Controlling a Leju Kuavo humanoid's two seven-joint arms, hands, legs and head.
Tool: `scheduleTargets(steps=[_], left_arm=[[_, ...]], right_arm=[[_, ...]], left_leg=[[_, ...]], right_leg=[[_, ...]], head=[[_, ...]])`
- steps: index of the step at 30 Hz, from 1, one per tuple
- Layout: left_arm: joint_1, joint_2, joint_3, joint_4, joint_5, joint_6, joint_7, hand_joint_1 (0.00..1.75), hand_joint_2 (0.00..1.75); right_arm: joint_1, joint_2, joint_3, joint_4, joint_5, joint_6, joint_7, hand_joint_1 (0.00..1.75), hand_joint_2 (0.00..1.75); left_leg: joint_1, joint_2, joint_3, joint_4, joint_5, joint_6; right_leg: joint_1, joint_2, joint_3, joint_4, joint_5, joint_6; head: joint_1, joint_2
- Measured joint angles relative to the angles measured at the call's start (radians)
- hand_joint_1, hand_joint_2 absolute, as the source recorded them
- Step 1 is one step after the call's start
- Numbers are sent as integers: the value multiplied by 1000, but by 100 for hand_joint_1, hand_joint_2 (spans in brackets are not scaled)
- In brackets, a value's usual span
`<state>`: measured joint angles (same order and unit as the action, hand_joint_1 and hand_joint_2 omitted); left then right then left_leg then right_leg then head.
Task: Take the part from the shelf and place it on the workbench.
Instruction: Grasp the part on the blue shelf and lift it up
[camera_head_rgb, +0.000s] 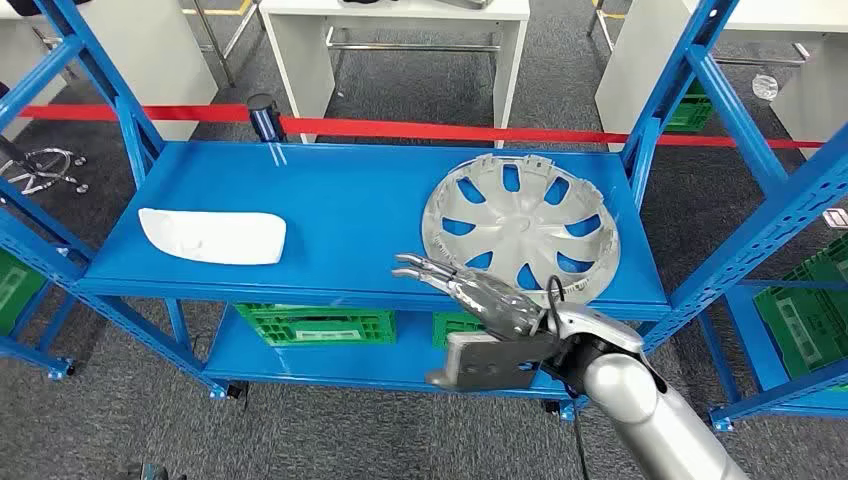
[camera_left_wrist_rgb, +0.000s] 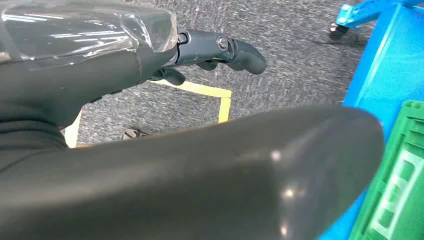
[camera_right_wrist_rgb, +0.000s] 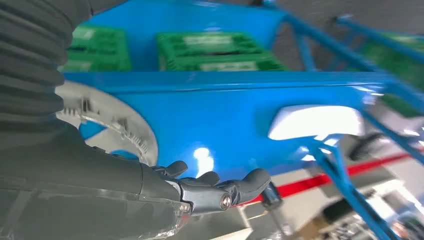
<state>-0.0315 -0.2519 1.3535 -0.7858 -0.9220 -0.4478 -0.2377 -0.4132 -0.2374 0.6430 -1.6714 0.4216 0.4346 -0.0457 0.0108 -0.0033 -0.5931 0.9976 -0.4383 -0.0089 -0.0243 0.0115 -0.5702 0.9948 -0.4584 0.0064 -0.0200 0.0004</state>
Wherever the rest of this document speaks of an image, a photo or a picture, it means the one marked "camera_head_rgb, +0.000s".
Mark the white plastic cover part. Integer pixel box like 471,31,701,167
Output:
137,207,288,267

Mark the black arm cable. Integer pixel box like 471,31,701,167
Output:
570,400,592,480

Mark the white desk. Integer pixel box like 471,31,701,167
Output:
0,0,220,140
594,0,848,160
259,0,531,148

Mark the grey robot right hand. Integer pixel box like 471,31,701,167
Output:
392,252,552,343

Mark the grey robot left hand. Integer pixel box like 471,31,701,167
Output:
125,463,187,480

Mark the black stool with chrome base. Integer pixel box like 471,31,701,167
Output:
0,132,89,197

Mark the green plastic folding crate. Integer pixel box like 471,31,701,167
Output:
665,79,715,132
0,248,46,336
753,231,848,392
235,303,397,347
432,311,488,351

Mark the chrome tube frame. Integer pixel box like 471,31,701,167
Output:
182,0,263,89

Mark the silver plastic wheel hubcap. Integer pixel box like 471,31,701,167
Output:
421,153,621,309

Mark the blue metal shelf rack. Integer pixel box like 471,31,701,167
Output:
0,0,848,425
0,264,77,382
698,278,848,435

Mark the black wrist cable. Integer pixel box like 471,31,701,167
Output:
544,274,568,323

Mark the black barrier post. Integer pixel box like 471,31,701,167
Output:
246,92,287,144

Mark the red barrier belt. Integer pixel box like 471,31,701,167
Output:
19,102,826,150

